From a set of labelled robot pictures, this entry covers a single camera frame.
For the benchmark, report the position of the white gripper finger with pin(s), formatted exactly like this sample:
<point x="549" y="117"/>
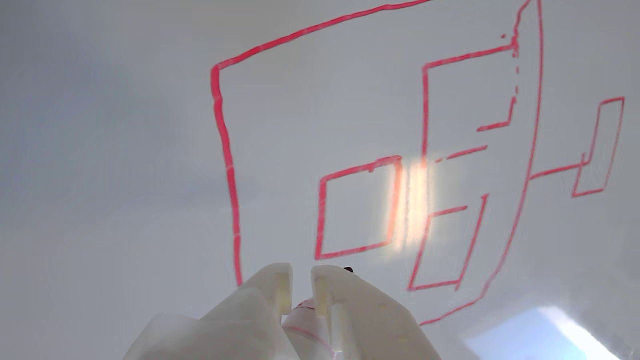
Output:
<point x="240" y="320"/>
<point x="365" y="320"/>

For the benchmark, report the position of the red whiteboard marker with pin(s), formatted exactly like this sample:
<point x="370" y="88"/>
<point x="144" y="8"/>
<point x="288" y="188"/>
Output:
<point x="305" y="330"/>

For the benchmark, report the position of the white whiteboard with metal frame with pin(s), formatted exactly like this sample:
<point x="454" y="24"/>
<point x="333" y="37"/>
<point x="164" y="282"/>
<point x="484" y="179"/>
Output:
<point x="125" y="150"/>

